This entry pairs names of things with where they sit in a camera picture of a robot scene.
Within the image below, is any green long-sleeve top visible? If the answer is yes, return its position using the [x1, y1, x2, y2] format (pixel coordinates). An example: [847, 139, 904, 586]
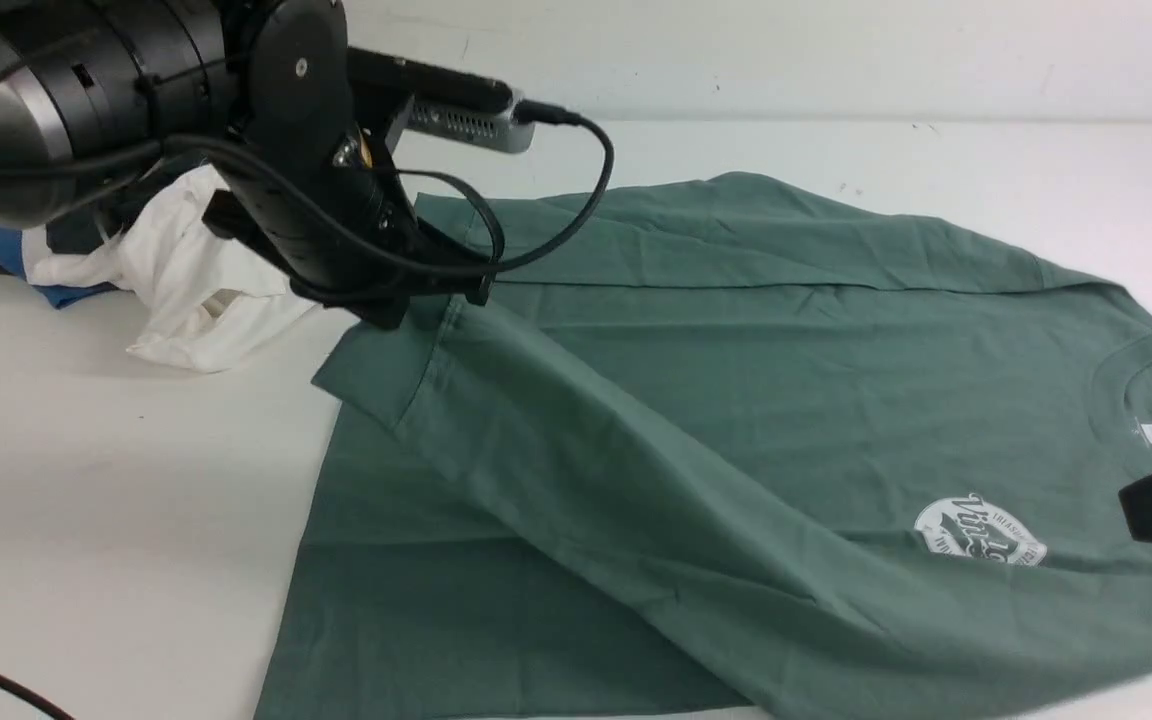
[255, 173, 1152, 719]

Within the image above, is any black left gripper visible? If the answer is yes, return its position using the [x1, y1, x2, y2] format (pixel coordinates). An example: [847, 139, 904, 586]
[214, 1, 493, 331]

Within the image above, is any white crumpled shirt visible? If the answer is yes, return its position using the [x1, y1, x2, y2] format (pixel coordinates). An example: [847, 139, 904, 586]
[20, 165, 314, 374]

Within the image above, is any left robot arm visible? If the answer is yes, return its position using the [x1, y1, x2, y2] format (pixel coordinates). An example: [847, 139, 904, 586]
[0, 1, 494, 329]

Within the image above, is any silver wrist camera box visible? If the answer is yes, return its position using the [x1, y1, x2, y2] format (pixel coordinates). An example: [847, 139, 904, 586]
[348, 47, 539, 156]

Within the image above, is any blue crumpled shirt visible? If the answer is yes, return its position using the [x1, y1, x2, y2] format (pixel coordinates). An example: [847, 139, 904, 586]
[0, 211, 122, 309]

